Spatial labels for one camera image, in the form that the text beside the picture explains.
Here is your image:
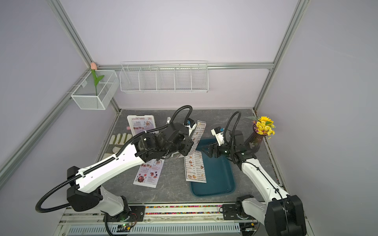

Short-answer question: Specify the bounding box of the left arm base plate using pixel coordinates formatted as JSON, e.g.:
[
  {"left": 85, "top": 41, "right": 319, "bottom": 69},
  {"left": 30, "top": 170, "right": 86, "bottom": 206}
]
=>
[{"left": 103, "top": 205, "right": 146, "bottom": 223}]

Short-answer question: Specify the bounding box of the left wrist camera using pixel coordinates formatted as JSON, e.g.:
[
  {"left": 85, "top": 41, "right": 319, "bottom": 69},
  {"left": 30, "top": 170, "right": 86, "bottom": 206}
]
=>
[{"left": 184, "top": 118, "right": 196, "bottom": 129}]

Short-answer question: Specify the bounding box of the pink artificial tulip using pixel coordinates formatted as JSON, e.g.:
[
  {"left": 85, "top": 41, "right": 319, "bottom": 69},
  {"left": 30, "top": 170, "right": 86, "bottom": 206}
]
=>
[{"left": 90, "top": 62, "right": 104, "bottom": 95}]

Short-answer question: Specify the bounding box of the white menu holder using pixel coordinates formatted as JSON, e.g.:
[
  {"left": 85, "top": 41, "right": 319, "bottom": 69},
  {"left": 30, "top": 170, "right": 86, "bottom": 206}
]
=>
[
  {"left": 127, "top": 115, "right": 156, "bottom": 136},
  {"left": 179, "top": 118, "right": 197, "bottom": 138}
]

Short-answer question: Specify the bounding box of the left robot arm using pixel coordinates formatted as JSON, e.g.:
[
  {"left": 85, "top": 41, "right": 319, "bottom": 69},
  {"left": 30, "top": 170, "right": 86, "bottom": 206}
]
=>
[{"left": 35, "top": 105, "right": 196, "bottom": 216}]

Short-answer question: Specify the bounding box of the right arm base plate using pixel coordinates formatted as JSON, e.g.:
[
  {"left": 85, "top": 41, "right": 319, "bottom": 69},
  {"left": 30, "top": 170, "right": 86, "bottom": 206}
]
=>
[{"left": 219, "top": 204, "right": 253, "bottom": 220}]

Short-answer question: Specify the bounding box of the teal plastic tray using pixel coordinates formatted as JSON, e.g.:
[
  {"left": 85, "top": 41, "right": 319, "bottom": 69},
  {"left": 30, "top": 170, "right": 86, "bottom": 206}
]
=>
[{"left": 191, "top": 152, "right": 236, "bottom": 198}]

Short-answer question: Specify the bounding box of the yellow flower bouquet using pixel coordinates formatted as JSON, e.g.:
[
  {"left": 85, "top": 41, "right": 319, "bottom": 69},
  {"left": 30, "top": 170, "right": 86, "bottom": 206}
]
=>
[{"left": 247, "top": 116, "right": 276, "bottom": 138}]

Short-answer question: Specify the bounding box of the white ventilation grille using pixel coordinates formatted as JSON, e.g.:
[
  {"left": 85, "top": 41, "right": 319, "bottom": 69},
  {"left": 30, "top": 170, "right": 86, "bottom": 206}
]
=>
[{"left": 66, "top": 223, "right": 241, "bottom": 236}]

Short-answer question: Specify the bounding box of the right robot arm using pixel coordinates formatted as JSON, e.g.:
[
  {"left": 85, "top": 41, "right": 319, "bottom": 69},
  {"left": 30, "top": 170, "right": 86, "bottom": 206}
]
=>
[{"left": 204, "top": 126, "right": 307, "bottom": 236}]

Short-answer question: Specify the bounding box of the dim sum menu sheet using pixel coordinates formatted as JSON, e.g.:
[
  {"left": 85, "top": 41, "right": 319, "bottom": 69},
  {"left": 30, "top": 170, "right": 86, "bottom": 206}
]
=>
[
  {"left": 188, "top": 121, "right": 206, "bottom": 155},
  {"left": 184, "top": 150, "right": 207, "bottom": 183}
]

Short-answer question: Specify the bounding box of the dark purple vase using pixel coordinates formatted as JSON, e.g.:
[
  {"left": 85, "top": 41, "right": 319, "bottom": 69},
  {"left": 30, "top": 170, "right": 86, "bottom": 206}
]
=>
[{"left": 245, "top": 130, "right": 265, "bottom": 153}]

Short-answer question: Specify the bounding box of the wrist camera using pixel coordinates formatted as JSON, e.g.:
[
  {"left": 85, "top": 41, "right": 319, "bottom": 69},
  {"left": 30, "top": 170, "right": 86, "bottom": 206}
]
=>
[
  {"left": 184, "top": 118, "right": 196, "bottom": 129},
  {"left": 211, "top": 127, "right": 224, "bottom": 146}
]

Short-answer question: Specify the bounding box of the white mesh wall basket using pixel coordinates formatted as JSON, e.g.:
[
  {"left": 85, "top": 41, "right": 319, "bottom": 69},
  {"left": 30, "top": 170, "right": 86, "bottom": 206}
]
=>
[{"left": 71, "top": 70, "right": 120, "bottom": 110}]

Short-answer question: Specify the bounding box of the white wire wall shelf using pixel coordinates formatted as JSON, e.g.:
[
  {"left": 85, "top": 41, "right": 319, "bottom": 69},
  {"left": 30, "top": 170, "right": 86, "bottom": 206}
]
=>
[{"left": 120, "top": 61, "right": 209, "bottom": 93}]

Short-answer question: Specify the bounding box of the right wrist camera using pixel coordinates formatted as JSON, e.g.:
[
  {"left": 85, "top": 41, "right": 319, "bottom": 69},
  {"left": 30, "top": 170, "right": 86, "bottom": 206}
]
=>
[{"left": 211, "top": 127, "right": 224, "bottom": 146}]

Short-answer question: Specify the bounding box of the white green work glove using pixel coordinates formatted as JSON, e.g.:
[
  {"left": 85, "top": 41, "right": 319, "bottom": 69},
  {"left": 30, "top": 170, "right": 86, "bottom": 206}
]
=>
[{"left": 100, "top": 133, "right": 132, "bottom": 160}]

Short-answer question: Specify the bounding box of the red special menu sheet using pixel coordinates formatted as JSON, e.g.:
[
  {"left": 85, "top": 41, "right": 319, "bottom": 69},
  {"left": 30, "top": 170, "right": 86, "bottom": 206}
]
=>
[{"left": 133, "top": 159, "right": 164, "bottom": 188}]

